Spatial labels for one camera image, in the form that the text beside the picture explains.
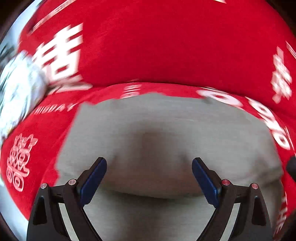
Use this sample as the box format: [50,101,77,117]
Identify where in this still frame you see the grey knit sweater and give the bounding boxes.
[56,93,282,240]

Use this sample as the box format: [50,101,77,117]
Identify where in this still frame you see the red wedding bed cover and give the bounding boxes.
[1,83,295,240]

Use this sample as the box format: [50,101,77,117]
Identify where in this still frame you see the red wedding pillow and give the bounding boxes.
[19,1,295,116]

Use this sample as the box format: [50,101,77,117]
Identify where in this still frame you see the white floral quilt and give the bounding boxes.
[1,51,47,144]

